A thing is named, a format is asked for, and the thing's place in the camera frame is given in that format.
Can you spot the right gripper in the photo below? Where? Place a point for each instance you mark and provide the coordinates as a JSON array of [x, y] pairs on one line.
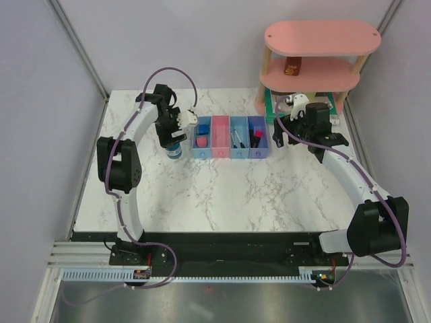
[[277, 136]]

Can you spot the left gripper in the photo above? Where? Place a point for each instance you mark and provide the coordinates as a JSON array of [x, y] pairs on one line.
[[166, 138]]

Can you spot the pink black highlighter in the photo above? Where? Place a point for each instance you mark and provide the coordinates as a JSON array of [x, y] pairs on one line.
[[255, 143]]

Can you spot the purple drawer bin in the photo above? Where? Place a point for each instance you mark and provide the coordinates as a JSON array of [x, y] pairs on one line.
[[258, 123]]

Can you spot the blue round tape dispenser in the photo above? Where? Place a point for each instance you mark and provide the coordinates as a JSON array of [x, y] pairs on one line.
[[174, 153]]

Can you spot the blue white eraser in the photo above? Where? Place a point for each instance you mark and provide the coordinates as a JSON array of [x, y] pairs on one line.
[[203, 130]]

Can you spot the black pen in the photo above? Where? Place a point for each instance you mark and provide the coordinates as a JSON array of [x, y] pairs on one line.
[[242, 145]]

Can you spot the pink eraser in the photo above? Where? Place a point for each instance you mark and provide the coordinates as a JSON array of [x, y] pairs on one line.
[[202, 142]]

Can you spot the light blue drawer bin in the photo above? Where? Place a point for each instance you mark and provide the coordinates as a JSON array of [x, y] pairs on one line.
[[204, 153]]

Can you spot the pink drawer bin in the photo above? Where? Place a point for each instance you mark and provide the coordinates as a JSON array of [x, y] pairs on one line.
[[220, 136]]

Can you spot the blue white pen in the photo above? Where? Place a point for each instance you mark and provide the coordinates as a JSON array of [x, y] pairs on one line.
[[233, 140]]

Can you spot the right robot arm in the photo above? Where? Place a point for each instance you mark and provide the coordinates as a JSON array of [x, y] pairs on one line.
[[378, 227]]

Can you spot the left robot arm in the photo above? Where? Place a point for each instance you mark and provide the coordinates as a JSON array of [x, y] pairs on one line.
[[119, 165]]

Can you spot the green book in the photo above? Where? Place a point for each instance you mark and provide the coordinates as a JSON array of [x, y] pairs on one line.
[[271, 98]]

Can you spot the red small box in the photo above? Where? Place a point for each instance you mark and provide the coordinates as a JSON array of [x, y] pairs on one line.
[[292, 66]]

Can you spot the pink three-tier shelf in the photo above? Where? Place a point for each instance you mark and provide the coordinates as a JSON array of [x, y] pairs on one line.
[[332, 51]]

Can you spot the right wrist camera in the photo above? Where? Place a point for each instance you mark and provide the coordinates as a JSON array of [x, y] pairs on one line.
[[298, 103]]

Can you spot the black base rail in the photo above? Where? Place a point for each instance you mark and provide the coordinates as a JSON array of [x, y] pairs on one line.
[[290, 249]]

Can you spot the white cable duct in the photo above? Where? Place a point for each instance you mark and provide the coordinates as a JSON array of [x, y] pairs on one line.
[[129, 275]]

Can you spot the aluminium frame rail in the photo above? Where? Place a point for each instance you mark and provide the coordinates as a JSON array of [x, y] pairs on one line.
[[96, 255]]

